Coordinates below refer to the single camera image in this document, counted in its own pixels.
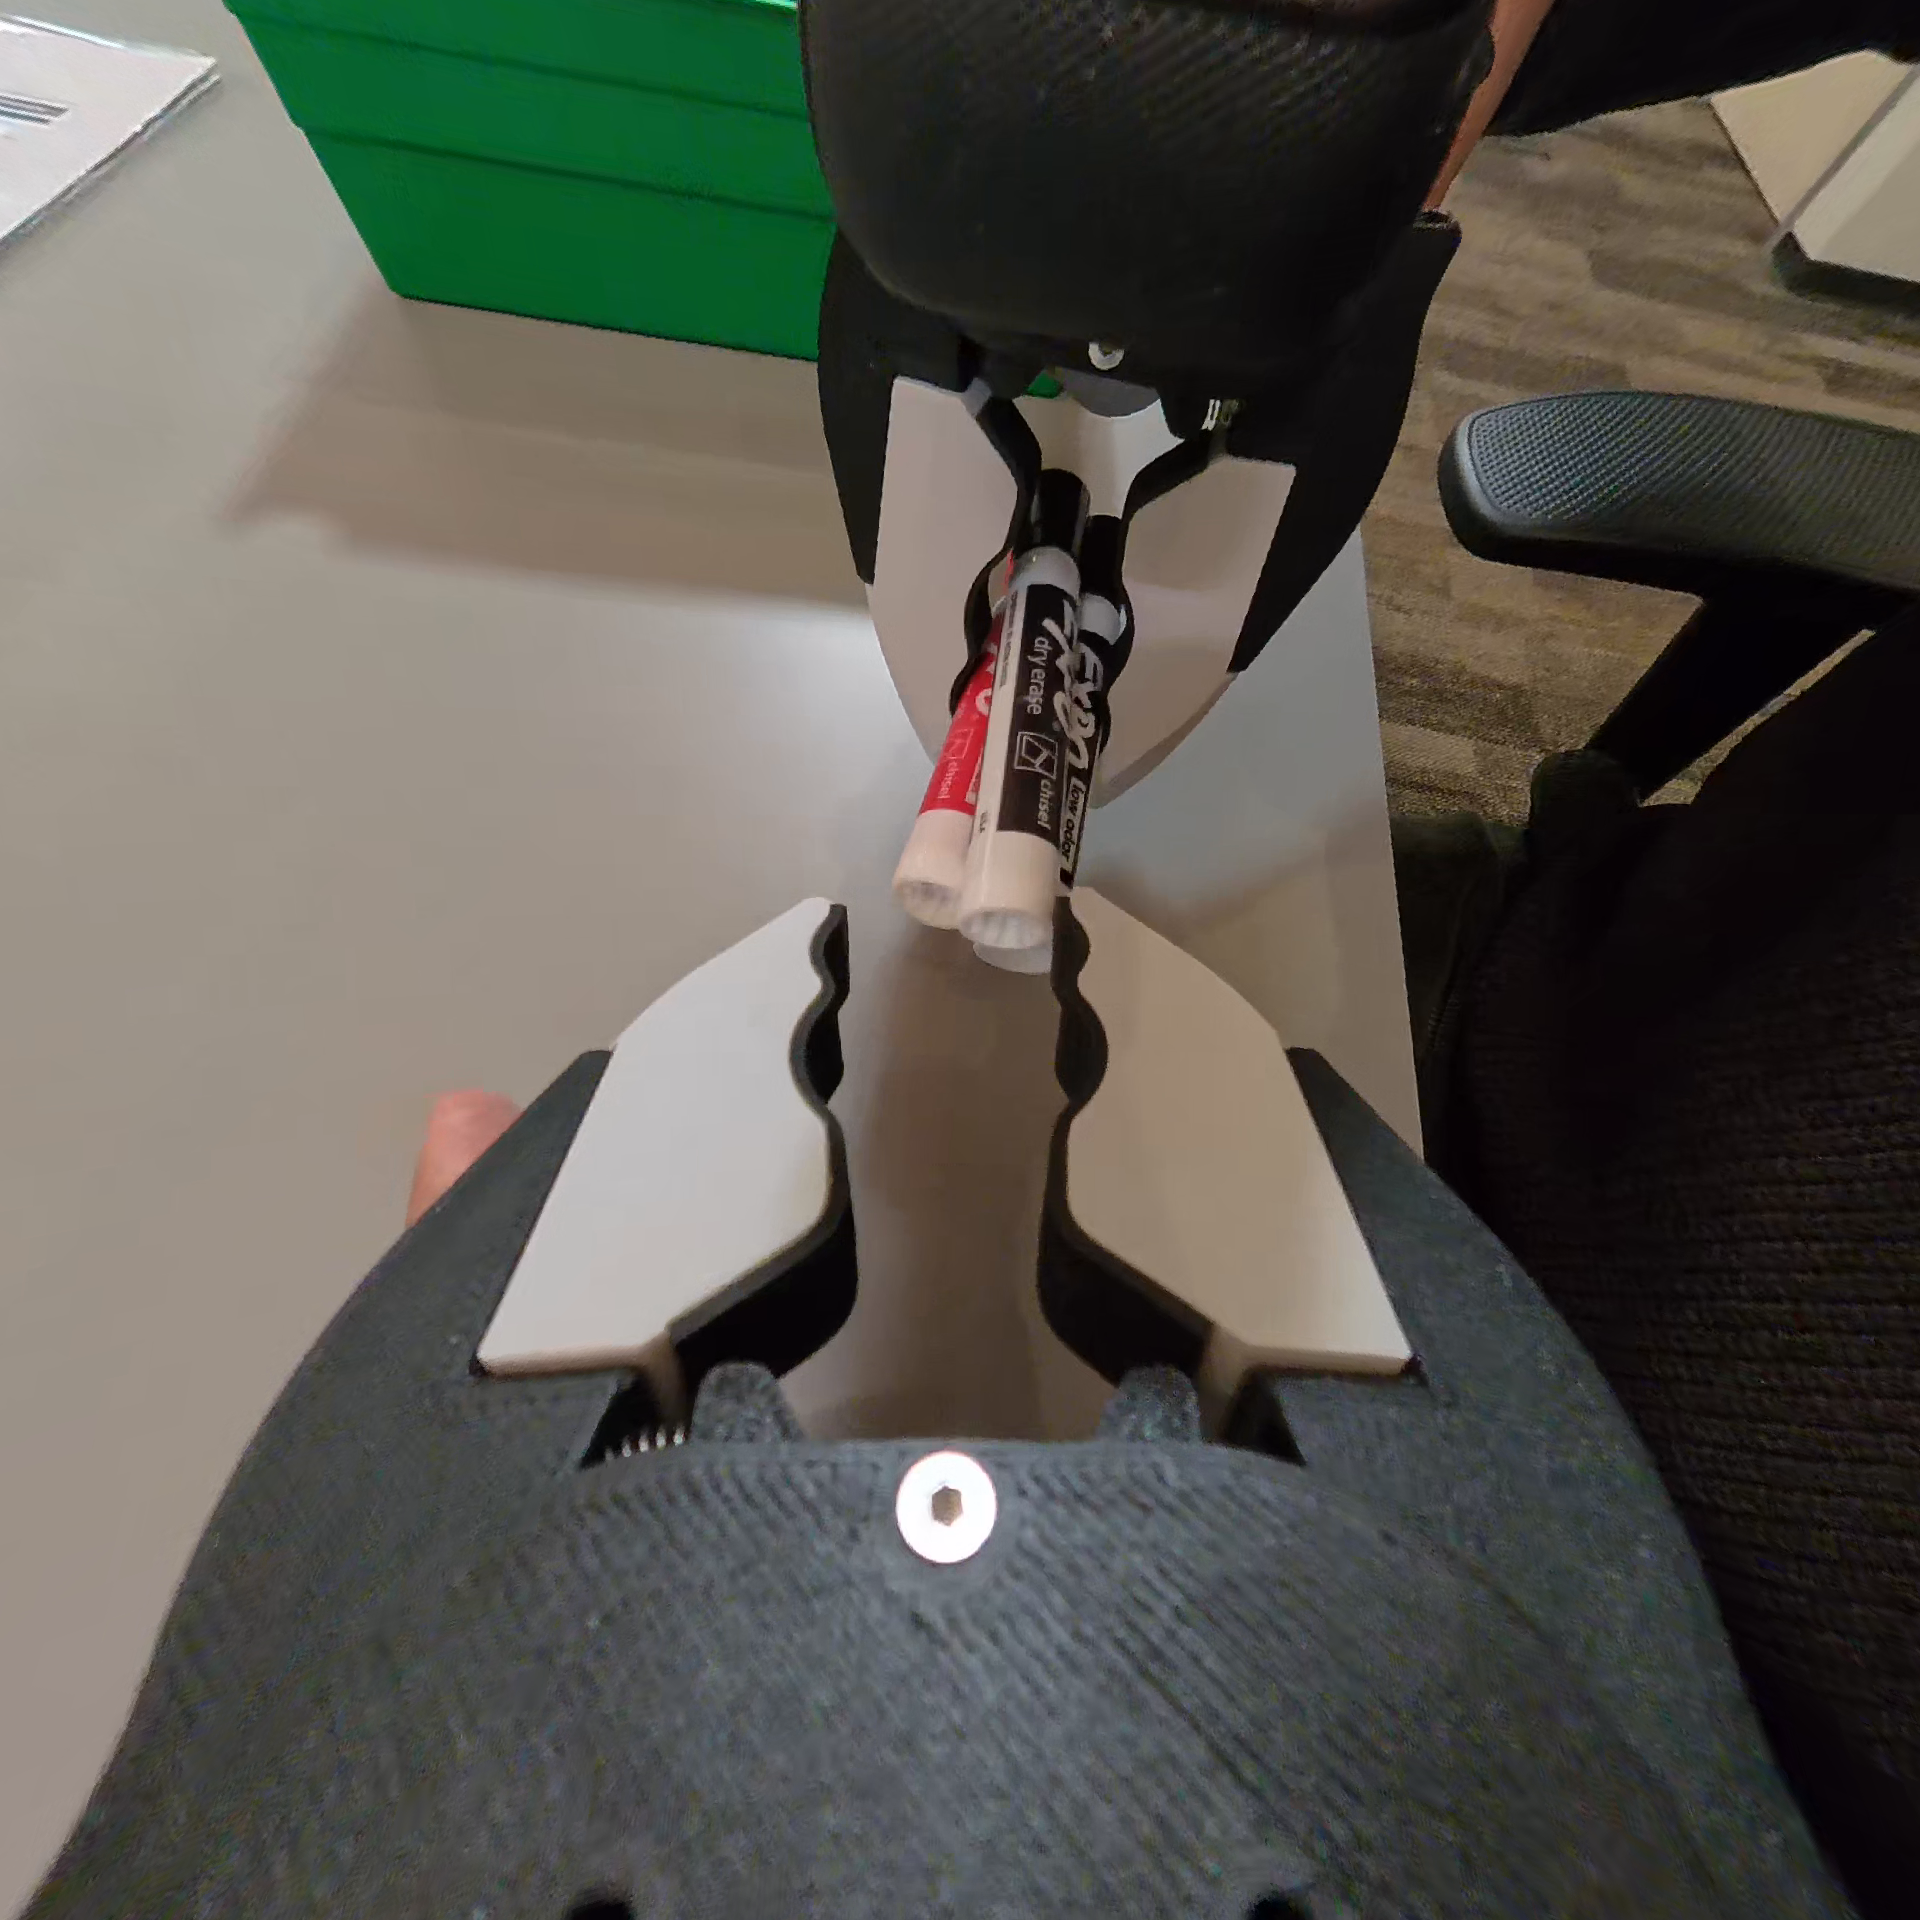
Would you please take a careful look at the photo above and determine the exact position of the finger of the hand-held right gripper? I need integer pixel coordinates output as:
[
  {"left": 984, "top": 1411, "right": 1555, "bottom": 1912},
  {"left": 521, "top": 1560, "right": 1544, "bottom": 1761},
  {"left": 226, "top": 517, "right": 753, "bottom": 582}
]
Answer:
[
  {"left": 1051, "top": 401, "right": 1304, "bottom": 799},
  {"left": 867, "top": 372, "right": 1045, "bottom": 797}
]

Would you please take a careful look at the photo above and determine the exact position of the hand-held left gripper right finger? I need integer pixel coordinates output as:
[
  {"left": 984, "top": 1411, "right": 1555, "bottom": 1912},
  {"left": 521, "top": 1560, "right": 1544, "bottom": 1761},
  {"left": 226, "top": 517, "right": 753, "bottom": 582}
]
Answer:
[{"left": 1039, "top": 894, "right": 1425, "bottom": 1422}]

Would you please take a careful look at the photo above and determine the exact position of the person's left hand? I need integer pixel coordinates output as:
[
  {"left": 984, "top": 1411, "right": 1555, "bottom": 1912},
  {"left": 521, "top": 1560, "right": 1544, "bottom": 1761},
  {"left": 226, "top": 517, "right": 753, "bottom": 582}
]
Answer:
[{"left": 405, "top": 1090, "right": 522, "bottom": 1229}]

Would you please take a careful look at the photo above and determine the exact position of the white desk panel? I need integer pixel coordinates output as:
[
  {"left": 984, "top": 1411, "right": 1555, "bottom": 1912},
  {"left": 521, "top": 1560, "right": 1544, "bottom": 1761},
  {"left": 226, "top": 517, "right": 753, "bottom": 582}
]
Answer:
[{"left": 1710, "top": 51, "right": 1920, "bottom": 320}]

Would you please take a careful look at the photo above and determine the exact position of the person's right forearm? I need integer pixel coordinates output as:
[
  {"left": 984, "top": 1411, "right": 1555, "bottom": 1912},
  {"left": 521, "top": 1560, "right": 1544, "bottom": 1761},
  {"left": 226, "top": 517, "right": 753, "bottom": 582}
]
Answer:
[{"left": 1493, "top": 0, "right": 1920, "bottom": 140}]

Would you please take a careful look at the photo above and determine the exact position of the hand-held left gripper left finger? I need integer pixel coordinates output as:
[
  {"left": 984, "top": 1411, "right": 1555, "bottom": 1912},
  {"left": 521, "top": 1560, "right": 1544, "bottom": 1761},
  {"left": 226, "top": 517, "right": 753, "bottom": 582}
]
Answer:
[{"left": 472, "top": 895, "right": 861, "bottom": 1419}]

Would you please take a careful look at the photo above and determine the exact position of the red dry erase marker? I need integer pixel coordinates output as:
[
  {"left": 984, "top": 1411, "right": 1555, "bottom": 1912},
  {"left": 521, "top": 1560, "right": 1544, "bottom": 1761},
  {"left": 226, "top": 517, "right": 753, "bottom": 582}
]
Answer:
[{"left": 893, "top": 630, "right": 1004, "bottom": 927}]

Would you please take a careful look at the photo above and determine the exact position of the green plastic bin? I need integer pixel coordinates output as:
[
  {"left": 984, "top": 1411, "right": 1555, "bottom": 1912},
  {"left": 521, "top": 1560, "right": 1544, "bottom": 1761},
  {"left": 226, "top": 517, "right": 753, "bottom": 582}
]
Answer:
[{"left": 223, "top": 0, "right": 843, "bottom": 366}]

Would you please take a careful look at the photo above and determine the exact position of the person's torso in black sweater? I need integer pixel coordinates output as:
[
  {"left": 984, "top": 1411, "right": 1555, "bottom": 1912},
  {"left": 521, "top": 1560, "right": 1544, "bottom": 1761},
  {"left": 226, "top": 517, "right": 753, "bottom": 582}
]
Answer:
[{"left": 1410, "top": 622, "right": 1920, "bottom": 1920}]

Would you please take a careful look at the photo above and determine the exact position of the person's right hand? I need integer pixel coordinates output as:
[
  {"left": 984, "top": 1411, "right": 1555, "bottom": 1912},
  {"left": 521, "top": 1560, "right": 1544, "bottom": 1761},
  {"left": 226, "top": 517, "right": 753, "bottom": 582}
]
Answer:
[{"left": 1425, "top": 0, "right": 1555, "bottom": 212}]

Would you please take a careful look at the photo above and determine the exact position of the laminated paper sheet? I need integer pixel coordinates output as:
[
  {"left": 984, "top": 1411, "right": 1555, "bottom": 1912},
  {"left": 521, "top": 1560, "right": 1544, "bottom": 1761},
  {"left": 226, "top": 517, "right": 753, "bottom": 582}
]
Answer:
[{"left": 0, "top": 13, "right": 223, "bottom": 251}]

